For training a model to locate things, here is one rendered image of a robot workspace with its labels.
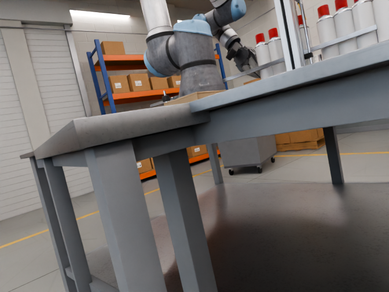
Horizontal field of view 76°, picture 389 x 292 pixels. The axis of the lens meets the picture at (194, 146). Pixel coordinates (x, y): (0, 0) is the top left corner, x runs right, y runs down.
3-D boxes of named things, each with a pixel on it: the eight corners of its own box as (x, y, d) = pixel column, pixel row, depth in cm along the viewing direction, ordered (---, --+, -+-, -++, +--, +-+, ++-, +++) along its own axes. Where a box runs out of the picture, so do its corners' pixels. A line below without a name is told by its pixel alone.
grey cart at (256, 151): (244, 163, 412) (232, 106, 404) (282, 160, 376) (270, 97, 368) (219, 179, 340) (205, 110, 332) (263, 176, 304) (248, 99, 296)
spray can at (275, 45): (288, 81, 98) (278, 29, 96) (289, 80, 93) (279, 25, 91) (275, 84, 100) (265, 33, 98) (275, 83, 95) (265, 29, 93)
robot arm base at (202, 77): (235, 90, 79) (231, 58, 78) (201, 92, 69) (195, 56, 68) (204, 99, 90) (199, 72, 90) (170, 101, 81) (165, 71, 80)
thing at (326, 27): (342, 65, 84) (333, 4, 83) (339, 65, 80) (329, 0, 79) (326, 70, 88) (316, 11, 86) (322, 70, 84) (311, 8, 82)
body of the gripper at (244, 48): (260, 55, 106) (243, 36, 110) (250, 54, 100) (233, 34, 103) (248, 69, 111) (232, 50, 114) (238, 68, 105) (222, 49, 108)
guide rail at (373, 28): (377, 29, 72) (376, 24, 72) (377, 29, 71) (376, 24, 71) (151, 107, 145) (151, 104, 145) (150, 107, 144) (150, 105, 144)
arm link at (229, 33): (227, 27, 104) (215, 43, 109) (233, 34, 103) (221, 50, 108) (236, 29, 110) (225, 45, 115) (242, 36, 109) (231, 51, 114)
